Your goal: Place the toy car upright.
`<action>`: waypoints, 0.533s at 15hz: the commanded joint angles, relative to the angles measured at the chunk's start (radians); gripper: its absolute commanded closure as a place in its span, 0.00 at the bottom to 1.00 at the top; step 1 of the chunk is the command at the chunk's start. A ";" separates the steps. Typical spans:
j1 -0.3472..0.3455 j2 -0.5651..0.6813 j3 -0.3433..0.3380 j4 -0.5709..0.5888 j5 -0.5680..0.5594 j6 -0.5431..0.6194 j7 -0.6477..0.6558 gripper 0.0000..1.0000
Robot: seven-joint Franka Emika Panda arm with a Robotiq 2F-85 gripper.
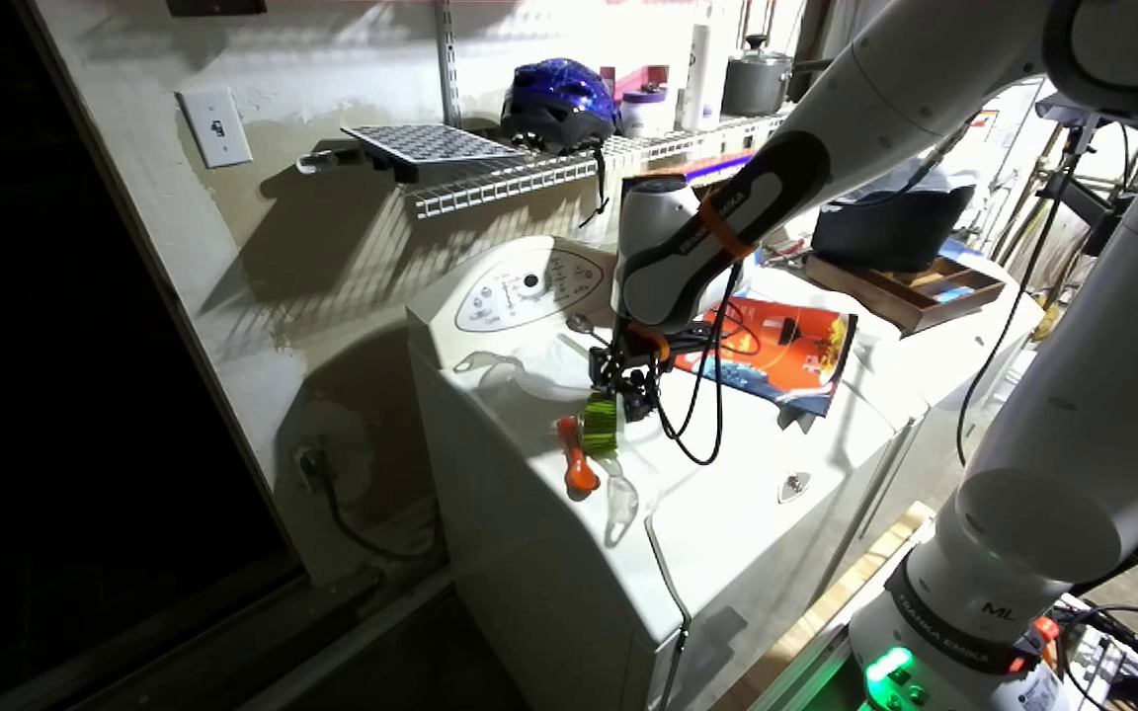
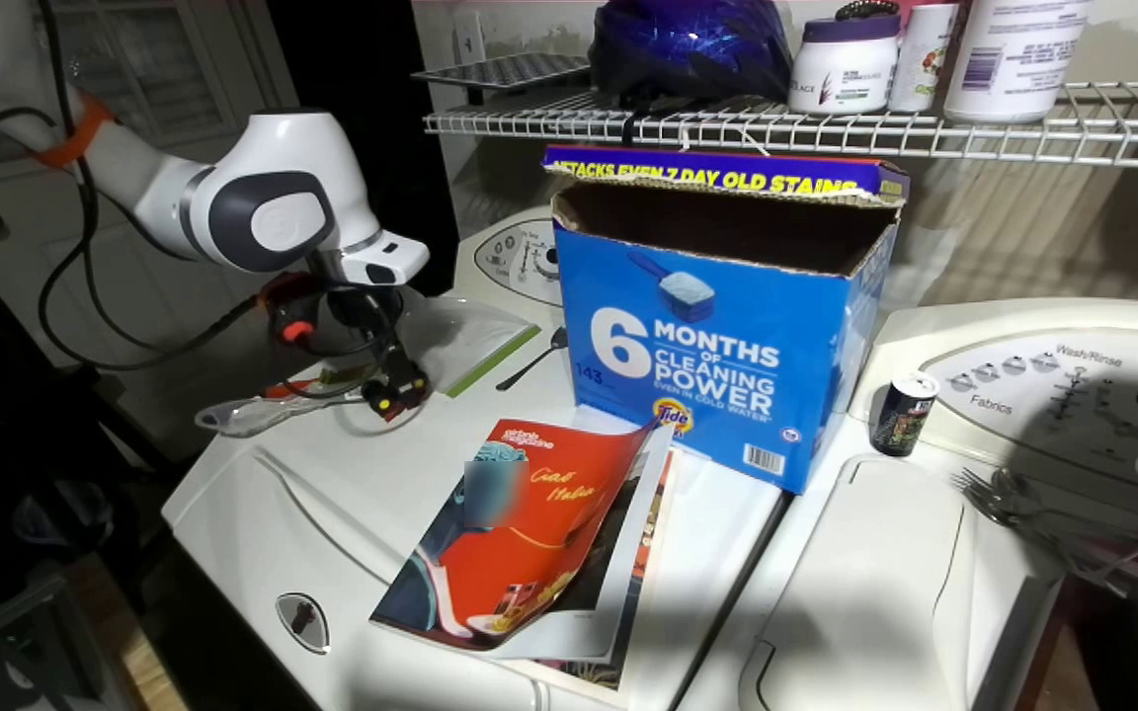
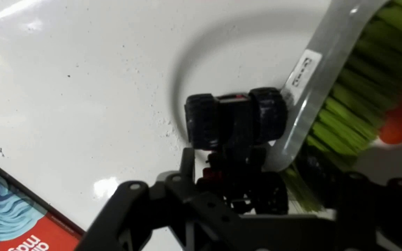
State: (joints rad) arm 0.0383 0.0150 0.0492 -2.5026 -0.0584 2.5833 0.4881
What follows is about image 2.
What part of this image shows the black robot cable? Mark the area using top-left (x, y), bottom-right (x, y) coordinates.
top-left (33, 165), bottom-right (324, 374)

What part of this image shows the red blue magazine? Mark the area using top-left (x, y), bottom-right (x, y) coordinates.
top-left (366, 414), bottom-right (685, 693)

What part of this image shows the small dark can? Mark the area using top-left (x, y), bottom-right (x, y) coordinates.
top-left (867, 366), bottom-right (946, 464)

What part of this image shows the slim white bottle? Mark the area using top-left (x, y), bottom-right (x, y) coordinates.
top-left (886, 0), bottom-right (967, 118)

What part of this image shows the white wire shelf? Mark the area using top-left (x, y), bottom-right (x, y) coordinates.
top-left (416, 50), bottom-right (1138, 177)

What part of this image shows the purple helmet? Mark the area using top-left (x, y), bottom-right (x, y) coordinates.
top-left (587, 0), bottom-right (798, 111)

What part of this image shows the black spoon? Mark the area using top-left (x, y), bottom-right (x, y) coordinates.
top-left (493, 324), bottom-right (573, 395)

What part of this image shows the blue detergent cardboard box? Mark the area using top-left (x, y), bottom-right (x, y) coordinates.
top-left (540, 143), bottom-right (913, 498)

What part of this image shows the white jar with dark lid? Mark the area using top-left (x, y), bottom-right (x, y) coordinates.
top-left (788, 11), bottom-right (905, 118)

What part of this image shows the white dustpan with green edge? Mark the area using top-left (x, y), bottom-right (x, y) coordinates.
top-left (411, 294), bottom-right (548, 405)

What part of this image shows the large white tub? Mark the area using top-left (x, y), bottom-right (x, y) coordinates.
top-left (940, 0), bottom-right (1094, 132)

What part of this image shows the white dryer machine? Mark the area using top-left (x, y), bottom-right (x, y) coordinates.
top-left (666, 294), bottom-right (1138, 711)

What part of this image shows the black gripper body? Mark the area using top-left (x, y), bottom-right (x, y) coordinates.
top-left (319, 276), bottom-right (411, 357)

